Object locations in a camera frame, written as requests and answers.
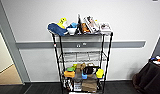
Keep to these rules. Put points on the light blue small item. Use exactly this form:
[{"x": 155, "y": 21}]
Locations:
[{"x": 73, "y": 24}]

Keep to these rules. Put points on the blue plush toy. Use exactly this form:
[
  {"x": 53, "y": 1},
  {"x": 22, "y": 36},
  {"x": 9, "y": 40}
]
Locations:
[{"x": 57, "y": 29}]

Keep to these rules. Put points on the black chair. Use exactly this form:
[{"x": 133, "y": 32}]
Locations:
[{"x": 149, "y": 76}]

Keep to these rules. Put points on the green toy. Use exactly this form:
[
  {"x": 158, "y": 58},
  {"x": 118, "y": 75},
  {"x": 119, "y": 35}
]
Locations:
[{"x": 70, "y": 69}]

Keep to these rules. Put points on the red white small object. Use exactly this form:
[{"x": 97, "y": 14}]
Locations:
[{"x": 157, "y": 58}]

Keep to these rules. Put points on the blue cup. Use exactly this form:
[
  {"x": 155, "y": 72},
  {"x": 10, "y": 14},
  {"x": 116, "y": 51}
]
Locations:
[{"x": 84, "y": 76}]

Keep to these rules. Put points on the dark packaged item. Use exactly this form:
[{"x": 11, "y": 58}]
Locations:
[{"x": 68, "y": 85}]

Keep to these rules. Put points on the grey door frame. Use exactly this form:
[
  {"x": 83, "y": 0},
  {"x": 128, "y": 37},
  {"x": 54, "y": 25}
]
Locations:
[{"x": 11, "y": 40}]

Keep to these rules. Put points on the tan plush toy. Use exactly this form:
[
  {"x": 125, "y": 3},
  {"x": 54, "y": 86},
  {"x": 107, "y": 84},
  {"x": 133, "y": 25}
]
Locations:
[{"x": 80, "y": 67}]

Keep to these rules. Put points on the yellow plush toy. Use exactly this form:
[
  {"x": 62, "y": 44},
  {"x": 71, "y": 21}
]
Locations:
[{"x": 62, "y": 22}]

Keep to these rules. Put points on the white printed box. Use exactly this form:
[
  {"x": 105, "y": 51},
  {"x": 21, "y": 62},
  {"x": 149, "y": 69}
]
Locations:
[{"x": 77, "y": 86}]

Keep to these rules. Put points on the black bag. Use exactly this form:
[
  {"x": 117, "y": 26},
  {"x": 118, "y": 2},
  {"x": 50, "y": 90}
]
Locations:
[{"x": 90, "y": 70}]

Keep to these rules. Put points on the clear packaged toy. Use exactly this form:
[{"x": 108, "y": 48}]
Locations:
[{"x": 91, "y": 24}]

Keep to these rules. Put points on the white bowl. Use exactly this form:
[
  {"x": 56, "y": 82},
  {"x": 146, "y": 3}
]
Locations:
[{"x": 71, "y": 30}]

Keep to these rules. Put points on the orange packaged item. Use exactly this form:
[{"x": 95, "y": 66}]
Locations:
[{"x": 84, "y": 28}]

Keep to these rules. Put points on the white flat package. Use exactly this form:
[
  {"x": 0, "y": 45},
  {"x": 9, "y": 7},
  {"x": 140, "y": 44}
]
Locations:
[{"x": 105, "y": 27}]

